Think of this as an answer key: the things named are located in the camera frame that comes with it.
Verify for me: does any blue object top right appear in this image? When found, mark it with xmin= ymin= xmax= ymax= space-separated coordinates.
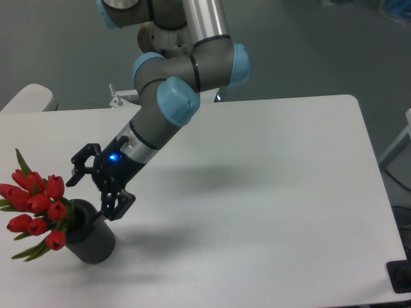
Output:
xmin=319 ymin=0 xmax=410 ymax=24

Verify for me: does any white furniture frame right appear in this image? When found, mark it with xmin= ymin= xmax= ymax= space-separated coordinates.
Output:
xmin=378 ymin=108 xmax=411 ymax=190

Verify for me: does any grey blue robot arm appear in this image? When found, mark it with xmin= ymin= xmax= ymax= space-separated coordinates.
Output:
xmin=67 ymin=1 xmax=250 ymax=221

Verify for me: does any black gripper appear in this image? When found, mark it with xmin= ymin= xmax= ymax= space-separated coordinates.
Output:
xmin=66 ymin=136 xmax=145 ymax=223

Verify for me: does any white chair back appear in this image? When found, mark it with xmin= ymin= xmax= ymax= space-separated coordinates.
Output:
xmin=1 ymin=83 xmax=58 ymax=114

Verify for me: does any black cable port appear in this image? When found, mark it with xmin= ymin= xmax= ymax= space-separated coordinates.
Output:
xmin=386 ymin=260 xmax=410 ymax=294

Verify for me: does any dark grey ribbed vase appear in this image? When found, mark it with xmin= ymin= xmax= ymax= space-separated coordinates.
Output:
xmin=66 ymin=199 xmax=116 ymax=264

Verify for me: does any red tulip bouquet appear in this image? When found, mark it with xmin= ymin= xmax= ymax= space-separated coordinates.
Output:
xmin=1 ymin=149 xmax=80 ymax=262

